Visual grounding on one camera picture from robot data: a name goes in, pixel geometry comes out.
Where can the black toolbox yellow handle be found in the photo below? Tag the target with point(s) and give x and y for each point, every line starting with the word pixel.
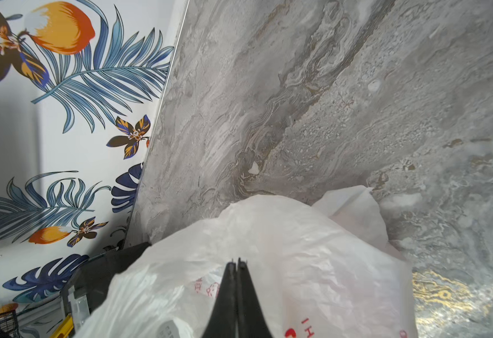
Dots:
pixel 83 284

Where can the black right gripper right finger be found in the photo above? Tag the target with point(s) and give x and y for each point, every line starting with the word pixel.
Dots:
pixel 250 320

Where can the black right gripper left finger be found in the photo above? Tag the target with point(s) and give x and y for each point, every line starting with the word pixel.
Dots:
pixel 223 319

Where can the white plastic bag red print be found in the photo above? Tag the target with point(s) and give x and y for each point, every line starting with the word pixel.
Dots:
pixel 326 270

